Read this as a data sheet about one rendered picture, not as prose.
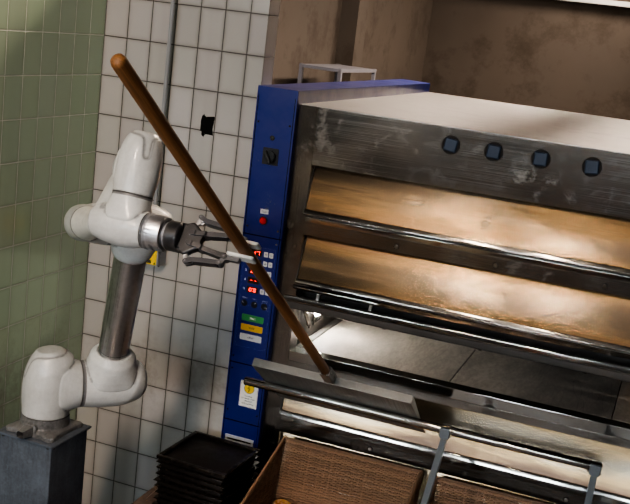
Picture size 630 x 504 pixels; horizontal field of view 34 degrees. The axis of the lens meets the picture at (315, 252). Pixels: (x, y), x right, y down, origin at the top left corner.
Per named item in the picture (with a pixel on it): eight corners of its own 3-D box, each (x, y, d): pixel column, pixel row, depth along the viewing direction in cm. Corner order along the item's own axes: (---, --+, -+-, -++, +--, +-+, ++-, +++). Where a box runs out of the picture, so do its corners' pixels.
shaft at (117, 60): (120, 66, 176) (127, 51, 177) (105, 64, 177) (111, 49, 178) (328, 375, 328) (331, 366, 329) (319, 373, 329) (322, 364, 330)
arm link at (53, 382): (17, 403, 344) (21, 340, 340) (72, 401, 352) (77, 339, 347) (23, 422, 330) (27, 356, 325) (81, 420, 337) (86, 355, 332)
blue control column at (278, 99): (350, 452, 602) (401, 78, 555) (377, 459, 597) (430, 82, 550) (201, 614, 424) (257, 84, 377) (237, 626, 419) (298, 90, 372)
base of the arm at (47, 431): (-4, 433, 333) (-4, 417, 332) (38, 412, 353) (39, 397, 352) (43, 448, 327) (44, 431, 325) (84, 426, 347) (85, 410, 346)
